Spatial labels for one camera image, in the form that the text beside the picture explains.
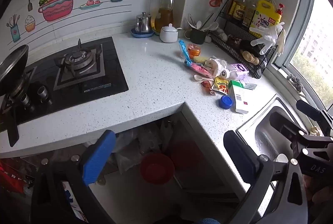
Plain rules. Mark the steel sink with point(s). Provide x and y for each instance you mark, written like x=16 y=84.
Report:
x=262 y=140

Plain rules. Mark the green white medicine box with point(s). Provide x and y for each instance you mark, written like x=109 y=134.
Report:
x=239 y=99

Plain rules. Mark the orange jelly cup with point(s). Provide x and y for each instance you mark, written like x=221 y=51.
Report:
x=194 y=51

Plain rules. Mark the yellow detergent jug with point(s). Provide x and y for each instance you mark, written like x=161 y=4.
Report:
x=268 y=16

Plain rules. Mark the purple label juice bottle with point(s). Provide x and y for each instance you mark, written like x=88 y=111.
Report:
x=238 y=70

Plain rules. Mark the white plastic spoon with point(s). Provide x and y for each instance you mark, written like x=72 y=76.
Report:
x=199 y=78

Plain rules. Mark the clear glass bottle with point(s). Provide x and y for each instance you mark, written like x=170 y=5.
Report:
x=251 y=13

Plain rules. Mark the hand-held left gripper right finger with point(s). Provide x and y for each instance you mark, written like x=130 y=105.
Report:
x=239 y=159

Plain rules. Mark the person's leg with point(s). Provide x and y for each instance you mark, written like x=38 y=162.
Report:
x=206 y=221

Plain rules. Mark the yellow bristle brush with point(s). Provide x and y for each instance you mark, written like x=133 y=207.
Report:
x=200 y=59

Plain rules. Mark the ginger root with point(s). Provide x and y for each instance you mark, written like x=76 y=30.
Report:
x=251 y=57

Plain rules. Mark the dark green mug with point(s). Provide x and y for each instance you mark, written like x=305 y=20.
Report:
x=197 y=36

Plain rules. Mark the red plastic bin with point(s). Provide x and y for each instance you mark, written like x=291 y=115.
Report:
x=156 y=169

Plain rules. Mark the black gas stove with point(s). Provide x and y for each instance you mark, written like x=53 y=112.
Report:
x=111 y=70

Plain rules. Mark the garlic bulb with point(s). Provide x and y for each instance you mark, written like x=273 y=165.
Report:
x=208 y=38
x=222 y=34

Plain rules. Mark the steel teapot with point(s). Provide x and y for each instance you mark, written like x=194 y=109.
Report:
x=143 y=23

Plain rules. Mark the glass oil jar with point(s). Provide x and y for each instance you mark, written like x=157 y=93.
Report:
x=164 y=16

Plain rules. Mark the black plastic bag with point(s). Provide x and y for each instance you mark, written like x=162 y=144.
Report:
x=248 y=46

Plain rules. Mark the silver foil cabinet door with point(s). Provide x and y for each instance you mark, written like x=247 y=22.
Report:
x=197 y=135

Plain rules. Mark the window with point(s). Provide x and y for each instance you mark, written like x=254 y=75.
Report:
x=312 y=44

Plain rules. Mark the yellow sauce packet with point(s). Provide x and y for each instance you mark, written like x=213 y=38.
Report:
x=220 y=85

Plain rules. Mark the red candy wrapper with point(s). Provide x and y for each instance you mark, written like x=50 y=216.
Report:
x=206 y=85

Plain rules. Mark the white paper towel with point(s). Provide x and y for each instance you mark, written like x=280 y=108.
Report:
x=216 y=65

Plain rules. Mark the brown label sauce bottle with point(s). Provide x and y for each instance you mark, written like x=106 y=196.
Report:
x=240 y=12

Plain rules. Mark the blue bottle cap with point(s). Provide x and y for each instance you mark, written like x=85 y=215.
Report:
x=225 y=102

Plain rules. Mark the person's right hand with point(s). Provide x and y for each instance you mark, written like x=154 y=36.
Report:
x=320 y=195

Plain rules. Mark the white ceramic spoon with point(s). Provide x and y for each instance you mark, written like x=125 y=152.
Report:
x=212 y=26
x=199 y=24

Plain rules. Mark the white lidded pot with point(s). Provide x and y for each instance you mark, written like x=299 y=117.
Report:
x=168 y=35

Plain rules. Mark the dried lavender bunch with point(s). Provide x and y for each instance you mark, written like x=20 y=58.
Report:
x=296 y=82

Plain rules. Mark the black wok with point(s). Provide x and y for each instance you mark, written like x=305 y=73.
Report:
x=13 y=68

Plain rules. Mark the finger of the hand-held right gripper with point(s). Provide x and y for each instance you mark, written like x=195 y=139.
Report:
x=283 y=124
x=309 y=109

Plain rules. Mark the blue plastic wrapper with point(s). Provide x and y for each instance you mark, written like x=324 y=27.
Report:
x=185 y=53

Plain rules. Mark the red printed bag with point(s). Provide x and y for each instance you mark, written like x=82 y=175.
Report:
x=13 y=177

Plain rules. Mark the white rubber glove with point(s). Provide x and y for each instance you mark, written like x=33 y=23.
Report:
x=268 y=38

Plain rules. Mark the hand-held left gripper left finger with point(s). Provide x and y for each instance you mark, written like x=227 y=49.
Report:
x=98 y=159

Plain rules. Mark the silver sachet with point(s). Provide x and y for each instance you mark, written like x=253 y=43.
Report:
x=251 y=86

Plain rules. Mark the crumpled clear plastic bags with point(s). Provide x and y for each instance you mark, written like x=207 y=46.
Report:
x=145 y=140

